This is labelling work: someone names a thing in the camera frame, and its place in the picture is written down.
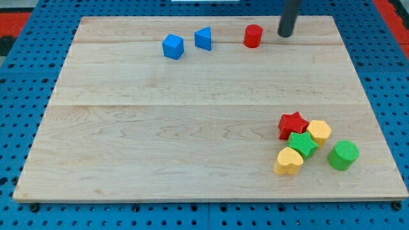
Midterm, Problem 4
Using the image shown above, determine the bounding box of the blue cube block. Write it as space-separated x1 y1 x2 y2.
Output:
162 34 184 60

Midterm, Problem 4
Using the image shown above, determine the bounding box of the blue triangle block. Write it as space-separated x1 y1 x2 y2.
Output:
194 27 212 51

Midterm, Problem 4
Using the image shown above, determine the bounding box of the red star block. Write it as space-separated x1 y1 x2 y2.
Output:
278 111 309 140

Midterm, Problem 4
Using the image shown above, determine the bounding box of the red cylinder block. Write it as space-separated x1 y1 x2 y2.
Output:
243 24 263 48

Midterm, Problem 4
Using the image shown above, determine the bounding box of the yellow heart block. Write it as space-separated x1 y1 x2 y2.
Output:
274 147 304 175

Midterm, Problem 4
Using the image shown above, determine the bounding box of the green star block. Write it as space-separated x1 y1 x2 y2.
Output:
286 132 319 159

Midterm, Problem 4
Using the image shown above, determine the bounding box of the yellow hexagon block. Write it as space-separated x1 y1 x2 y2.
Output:
307 120 332 149

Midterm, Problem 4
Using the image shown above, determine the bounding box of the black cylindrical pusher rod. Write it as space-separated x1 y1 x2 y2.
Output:
277 0 302 38

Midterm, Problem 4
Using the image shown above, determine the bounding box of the green cylinder block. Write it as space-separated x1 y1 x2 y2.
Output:
327 140 360 171

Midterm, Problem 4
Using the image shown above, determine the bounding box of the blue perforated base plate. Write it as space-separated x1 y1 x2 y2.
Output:
1 0 408 229

